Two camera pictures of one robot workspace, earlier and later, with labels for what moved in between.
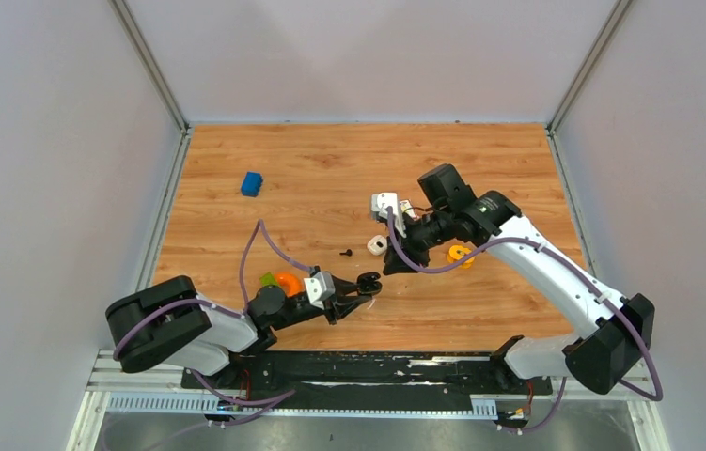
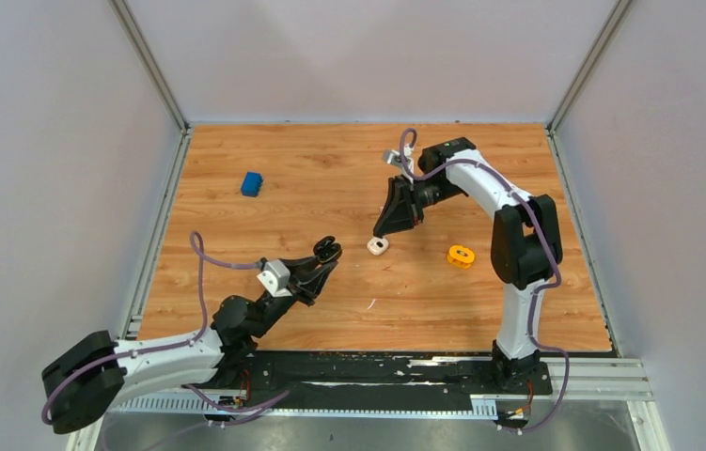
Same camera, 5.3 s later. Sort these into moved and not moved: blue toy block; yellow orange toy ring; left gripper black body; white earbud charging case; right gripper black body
Moved: left gripper black body; right gripper black body
Not moved: white earbud charging case; blue toy block; yellow orange toy ring
